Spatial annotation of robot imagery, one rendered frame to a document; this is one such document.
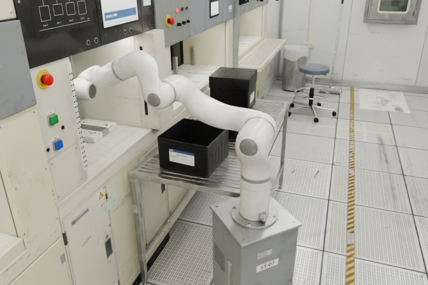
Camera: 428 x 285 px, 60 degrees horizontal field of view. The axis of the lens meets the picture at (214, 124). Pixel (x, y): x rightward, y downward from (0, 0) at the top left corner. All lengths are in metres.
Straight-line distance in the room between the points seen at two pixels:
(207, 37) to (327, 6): 2.78
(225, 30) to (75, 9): 1.98
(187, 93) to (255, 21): 3.40
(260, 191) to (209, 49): 2.13
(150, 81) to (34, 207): 0.60
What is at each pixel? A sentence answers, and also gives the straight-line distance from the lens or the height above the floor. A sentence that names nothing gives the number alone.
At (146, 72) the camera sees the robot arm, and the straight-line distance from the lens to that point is 1.43.
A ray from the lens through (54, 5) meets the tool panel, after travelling 1.44.
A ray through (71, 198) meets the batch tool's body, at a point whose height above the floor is 0.86.
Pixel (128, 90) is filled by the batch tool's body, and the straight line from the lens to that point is 2.09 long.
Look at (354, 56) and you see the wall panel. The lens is 5.90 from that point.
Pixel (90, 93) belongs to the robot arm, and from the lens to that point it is 1.69.
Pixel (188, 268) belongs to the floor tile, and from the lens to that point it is 2.43.
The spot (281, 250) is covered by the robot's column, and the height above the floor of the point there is 0.66.
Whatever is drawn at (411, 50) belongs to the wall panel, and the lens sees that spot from 5.94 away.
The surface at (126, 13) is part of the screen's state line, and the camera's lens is 1.80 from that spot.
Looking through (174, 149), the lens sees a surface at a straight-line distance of 1.81.
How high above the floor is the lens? 1.70
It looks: 23 degrees down
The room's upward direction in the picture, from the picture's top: straight up
